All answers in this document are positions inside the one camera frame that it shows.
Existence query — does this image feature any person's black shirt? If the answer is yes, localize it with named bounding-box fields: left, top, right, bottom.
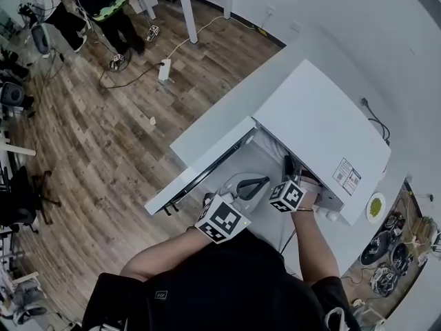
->
left=81, top=228, right=362, bottom=331

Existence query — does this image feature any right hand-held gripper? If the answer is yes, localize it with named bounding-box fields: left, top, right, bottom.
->
left=268, top=154, right=308, bottom=214

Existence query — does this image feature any black floor cable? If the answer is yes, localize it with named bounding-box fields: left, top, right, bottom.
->
left=99, top=61, right=163, bottom=90

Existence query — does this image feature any green food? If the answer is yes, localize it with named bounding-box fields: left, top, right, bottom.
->
left=369, top=197, right=384, bottom=218

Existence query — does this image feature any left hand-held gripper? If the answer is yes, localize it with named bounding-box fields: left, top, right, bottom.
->
left=194, top=172, right=271, bottom=245

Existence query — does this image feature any grey oval device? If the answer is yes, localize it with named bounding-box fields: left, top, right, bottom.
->
left=30, top=24, right=52, bottom=57

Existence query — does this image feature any black round pan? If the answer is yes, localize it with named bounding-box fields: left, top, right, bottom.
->
left=360, top=232, right=393, bottom=265
left=391, top=241, right=414, bottom=272

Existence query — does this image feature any white microwave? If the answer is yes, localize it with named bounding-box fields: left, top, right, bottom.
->
left=144, top=59, right=392, bottom=227

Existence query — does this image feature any grey tangled cable bundle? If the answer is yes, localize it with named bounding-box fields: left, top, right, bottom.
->
left=371, top=265, right=400, bottom=295

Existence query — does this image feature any white power strip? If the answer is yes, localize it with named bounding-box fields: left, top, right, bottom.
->
left=157, top=59, right=172, bottom=82

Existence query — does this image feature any person's left forearm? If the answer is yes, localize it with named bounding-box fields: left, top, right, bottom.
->
left=119, top=226, right=214, bottom=283

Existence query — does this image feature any black power cable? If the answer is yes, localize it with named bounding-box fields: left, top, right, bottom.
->
left=360, top=97, right=392, bottom=146

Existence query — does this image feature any white table frame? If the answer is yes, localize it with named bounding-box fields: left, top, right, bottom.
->
left=0, top=139, right=37, bottom=157

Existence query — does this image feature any grey round-faced device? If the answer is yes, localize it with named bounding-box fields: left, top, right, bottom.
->
left=0, top=81, right=25, bottom=109

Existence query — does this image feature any thin black cable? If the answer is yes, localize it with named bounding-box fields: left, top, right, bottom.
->
left=280, top=228, right=297, bottom=254

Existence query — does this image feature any white plate under green food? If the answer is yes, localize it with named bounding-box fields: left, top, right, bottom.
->
left=365, top=192, right=387, bottom=224

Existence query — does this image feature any black office chair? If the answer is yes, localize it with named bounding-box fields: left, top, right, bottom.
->
left=0, top=165, right=62, bottom=234

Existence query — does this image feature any white power cable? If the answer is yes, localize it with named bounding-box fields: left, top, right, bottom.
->
left=166, top=14, right=230, bottom=63

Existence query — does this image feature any small white table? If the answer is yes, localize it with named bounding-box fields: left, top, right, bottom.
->
left=146, top=0, right=235, bottom=45

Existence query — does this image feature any person's right forearm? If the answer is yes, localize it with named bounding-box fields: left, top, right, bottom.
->
left=291, top=203, right=341, bottom=287

